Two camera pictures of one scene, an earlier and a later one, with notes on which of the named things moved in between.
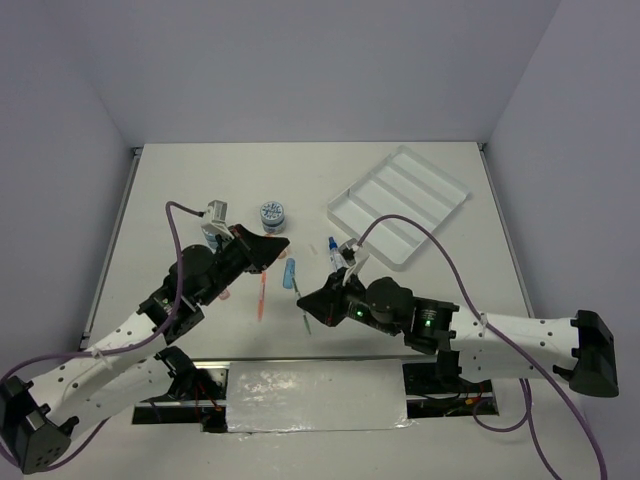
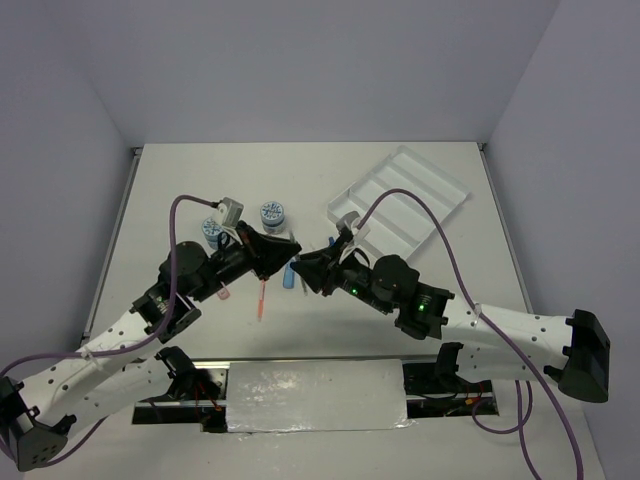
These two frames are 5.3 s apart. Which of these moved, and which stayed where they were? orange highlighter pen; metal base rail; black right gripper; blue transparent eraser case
Moved: black right gripper
Stayed: metal base rail; orange highlighter pen; blue transparent eraser case
